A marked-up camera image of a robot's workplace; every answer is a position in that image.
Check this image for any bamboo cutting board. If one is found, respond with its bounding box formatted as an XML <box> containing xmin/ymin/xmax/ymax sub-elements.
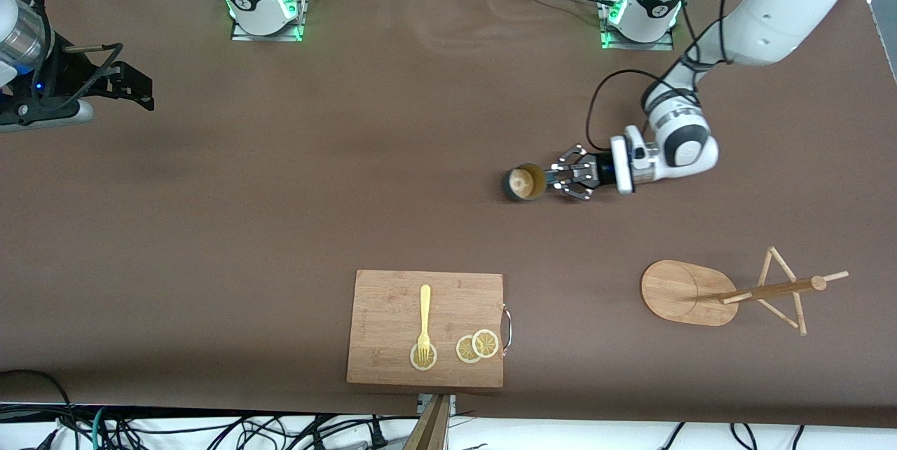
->
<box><xmin>346</xmin><ymin>269</ymin><xmax>513</xmax><ymax>389</ymax></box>

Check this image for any wooden post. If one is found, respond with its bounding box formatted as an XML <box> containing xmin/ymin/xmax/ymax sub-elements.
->
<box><xmin>402</xmin><ymin>394</ymin><xmax>451</xmax><ymax>450</ymax></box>

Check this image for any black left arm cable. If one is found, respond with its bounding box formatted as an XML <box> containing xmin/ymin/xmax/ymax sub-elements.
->
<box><xmin>586</xmin><ymin>0</ymin><xmax>745</xmax><ymax>154</ymax></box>

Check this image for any wooden cup rack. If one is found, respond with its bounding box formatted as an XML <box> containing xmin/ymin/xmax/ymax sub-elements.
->
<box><xmin>641</xmin><ymin>246</ymin><xmax>850</xmax><ymax>336</ymax></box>

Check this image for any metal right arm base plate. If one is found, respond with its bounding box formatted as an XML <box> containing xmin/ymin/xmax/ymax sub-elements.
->
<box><xmin>230</xmin><ymin>0</ymin><xmax>307</xmax><ymax>42</ymax></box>

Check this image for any black cable with plug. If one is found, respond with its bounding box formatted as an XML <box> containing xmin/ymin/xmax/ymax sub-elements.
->
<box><xmin>363</xmin><ymin>415</ymin><xmax>390</xmax><ymax>450</ymax></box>

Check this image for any thick black cable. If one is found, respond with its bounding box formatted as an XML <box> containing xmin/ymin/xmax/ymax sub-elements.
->
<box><xmin>0</xmin><ymin>368</ymin><xmax>80</xmax><ymax>450</ymax></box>

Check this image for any teal ribbed cup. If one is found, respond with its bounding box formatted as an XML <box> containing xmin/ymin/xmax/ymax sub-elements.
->
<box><xmin>502</xmin><ymin>163</ymin><xmax>554</xmax><ymax>203</ymax></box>

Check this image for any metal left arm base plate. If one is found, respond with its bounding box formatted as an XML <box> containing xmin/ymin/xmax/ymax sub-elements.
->
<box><xmin>598</xmin><ymin>0</ymin><xmax>676</xmax><ymax>52</ymax></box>

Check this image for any brown table cover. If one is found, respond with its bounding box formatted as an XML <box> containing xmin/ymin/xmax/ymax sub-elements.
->
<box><xmin>0</xmin><ymin>0</ymin><xmax>897</xmax><ymax>430</ymax></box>

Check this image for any small metal bracket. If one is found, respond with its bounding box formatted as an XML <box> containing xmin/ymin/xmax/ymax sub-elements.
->
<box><xmin>416</xmin><ymin>393</ymin><xmax>458</xmax><ymax>417</ymax></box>

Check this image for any yellow plastic fork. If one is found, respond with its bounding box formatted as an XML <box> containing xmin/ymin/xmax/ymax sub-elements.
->
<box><xmin>417</xmin><ymin>285</ymin><xmax>432</xmax><ymax>361</ymax></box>

